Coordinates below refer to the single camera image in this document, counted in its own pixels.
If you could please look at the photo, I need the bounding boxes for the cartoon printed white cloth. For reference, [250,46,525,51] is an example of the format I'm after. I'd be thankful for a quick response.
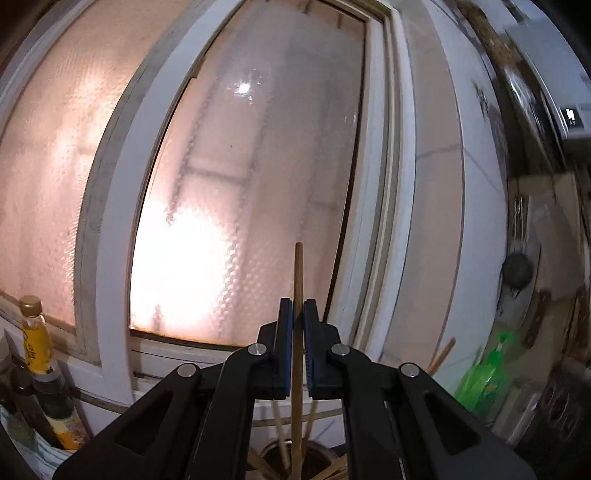
[0,406,75,480]

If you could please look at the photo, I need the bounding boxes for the green dish soap bottle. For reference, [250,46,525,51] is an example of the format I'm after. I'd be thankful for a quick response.
[455,332,518,416]

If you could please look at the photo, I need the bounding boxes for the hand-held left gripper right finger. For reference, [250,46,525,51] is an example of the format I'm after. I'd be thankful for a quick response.
[302,299,539,480]

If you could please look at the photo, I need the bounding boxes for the black round hanging object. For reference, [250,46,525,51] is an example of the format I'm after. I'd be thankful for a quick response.
[501,251,539,289]

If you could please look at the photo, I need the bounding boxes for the white window frame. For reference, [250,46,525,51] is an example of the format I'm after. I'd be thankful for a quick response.
[0,0,509,416]

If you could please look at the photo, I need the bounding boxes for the grey kitchen appliance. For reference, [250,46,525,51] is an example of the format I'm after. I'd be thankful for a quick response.
[503,28,591,144]

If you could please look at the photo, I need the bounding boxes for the yellow label dark sauce bottle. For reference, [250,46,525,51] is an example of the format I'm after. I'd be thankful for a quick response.
[18,295,88,450]

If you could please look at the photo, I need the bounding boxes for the small black cap bottle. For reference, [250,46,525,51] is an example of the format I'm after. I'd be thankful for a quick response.
[7,364,56,450]

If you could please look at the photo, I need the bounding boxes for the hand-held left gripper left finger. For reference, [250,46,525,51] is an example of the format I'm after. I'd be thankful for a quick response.
[53,298,294,480]

